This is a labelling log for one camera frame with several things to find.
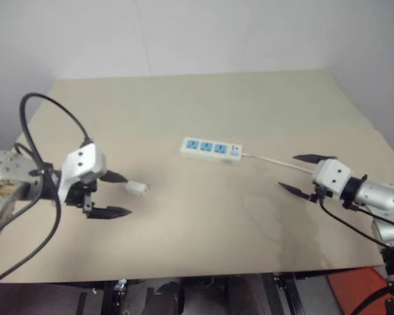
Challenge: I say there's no white plug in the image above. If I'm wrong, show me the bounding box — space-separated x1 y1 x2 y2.
125 180 150 198

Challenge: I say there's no orange flat panel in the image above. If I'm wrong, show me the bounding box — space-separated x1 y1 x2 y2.
326 266 389 315

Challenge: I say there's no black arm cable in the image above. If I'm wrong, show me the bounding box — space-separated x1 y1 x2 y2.
317 188 394 247
0 93 95 285

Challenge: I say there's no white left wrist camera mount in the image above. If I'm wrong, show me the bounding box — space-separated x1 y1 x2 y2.
57 142 108 206

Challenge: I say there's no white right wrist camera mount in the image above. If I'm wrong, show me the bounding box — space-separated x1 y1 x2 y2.
311 158 353 200

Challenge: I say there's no white power strip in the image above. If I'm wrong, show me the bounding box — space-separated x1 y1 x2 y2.
179 136 244 167

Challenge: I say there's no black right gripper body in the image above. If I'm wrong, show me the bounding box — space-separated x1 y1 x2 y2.
309 183 333 203

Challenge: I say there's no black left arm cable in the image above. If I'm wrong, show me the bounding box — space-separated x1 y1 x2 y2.
0 93 95 285

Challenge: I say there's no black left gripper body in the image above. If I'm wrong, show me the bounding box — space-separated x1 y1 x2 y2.
64 178 99 216

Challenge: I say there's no white power strip cord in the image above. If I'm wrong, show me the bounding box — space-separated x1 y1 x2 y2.
241 152 317 175

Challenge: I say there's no black metal table frame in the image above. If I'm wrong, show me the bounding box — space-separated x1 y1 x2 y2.
91 267 387 315

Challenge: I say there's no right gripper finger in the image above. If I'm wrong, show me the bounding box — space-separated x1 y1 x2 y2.
292 154 338 165
278 182 312 201

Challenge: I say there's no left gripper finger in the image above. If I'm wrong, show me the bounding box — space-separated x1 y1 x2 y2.
86 205 133 220
100 170 129 184

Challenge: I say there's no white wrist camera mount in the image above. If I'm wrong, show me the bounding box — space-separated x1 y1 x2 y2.
311 158 353 200
57 142 108 206

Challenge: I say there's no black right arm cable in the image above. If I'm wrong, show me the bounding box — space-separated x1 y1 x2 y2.
317 188 394 247

